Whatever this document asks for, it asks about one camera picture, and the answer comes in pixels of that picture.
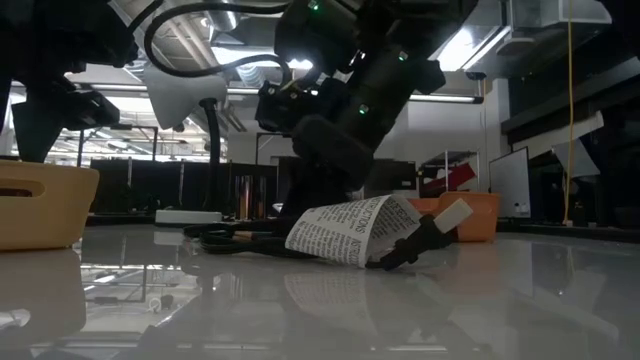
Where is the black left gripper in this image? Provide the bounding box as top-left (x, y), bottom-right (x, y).
top-left (9, 64), bottom-right (122, 164)

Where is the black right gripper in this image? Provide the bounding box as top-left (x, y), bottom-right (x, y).
top-left (281, 113), bottom-right (375, 220)

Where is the crumpled printed paper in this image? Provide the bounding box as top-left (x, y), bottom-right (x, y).
top-left (284, 194), bottom-right (424, 269)

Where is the round chrome metal object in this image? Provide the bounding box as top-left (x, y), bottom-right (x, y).
top-left (232, 174), bottom-right (269, 221)

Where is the yellow plastic basket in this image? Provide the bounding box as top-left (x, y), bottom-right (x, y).
top-left (0, 158), bottom-right (100, 252)

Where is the metal shelf with red item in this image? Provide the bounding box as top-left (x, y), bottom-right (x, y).
top-left (418, 149), bottom-right (481, 199)

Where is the white desk lamp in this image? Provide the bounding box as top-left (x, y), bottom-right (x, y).
top-left (143, 62), bottom-right (229, 226)

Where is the ceiling tube light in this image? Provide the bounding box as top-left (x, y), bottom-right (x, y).
top-left (407, 93), bottom-right (485, 105)

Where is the orange plastic basket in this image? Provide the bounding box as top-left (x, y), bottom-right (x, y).
top-left (407, 191), bottom-right (501, 244)

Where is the white board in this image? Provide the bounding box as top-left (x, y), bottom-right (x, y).
top-left (488, 146), bottom-right (532, 220)

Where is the bright ceiling light panel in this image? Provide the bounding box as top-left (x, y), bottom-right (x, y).
top-left (429, 22), bottom-right (514, 74)

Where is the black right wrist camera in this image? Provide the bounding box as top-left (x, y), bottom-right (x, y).
top-left (254, 78), bottom-right (321, 134)

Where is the black handled tool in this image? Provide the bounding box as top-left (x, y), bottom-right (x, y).
top-left (182, 221), bottom-right (301, 251)

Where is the black partition wall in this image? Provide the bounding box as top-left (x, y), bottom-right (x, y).
top-left (89, 158), bottom-right (279, 214)

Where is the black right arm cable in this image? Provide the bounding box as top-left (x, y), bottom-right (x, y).
top-left (143, 1), bottom-right (292, 80)

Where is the yellow hanging cable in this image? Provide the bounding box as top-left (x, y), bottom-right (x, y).
top-left (562, 0), bottom-right (576, 226)

